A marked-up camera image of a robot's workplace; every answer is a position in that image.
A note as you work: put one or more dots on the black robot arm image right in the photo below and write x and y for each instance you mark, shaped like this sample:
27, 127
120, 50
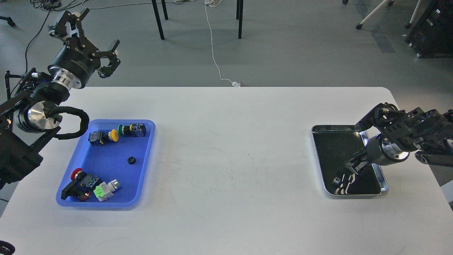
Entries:
428, 134

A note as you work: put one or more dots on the white green selector switch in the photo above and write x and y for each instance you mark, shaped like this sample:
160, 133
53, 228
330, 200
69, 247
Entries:
104, 191

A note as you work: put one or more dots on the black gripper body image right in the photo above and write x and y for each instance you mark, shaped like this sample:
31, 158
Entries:
380, 151

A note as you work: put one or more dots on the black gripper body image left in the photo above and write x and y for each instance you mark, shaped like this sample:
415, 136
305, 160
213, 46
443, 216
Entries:
76, 63

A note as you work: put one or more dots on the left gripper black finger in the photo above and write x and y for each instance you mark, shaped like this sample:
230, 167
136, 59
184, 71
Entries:
106, 71
68, 29

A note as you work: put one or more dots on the black table leg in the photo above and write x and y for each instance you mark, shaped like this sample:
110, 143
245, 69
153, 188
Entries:
157, 16
239, 16

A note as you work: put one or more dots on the yellow push button switch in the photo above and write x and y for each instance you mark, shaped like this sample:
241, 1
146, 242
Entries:
100, 138

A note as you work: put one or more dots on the white chair base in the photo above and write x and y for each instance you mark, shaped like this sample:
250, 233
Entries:
389, 3

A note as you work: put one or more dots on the black table leg left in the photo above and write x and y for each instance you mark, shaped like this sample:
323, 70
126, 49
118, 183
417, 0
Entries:
157, 16

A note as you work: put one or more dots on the red emergency stop button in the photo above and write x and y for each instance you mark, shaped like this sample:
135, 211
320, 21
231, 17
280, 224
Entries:
81, 186

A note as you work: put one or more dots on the black equipment cart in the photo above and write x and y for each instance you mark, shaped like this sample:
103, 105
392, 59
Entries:
431, 36

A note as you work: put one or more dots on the green push button switch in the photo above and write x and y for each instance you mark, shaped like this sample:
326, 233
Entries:
132, 130

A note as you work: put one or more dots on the silver metal tray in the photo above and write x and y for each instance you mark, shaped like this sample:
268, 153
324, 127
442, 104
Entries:
335, 144

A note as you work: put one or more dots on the black table leg right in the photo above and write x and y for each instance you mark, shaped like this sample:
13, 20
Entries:
239, 16

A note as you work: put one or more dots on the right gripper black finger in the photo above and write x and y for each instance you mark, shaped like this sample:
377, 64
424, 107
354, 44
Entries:
356, 167
359, 156

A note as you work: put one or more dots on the blue plastic tray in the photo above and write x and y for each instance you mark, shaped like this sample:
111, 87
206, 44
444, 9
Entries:
109, 162

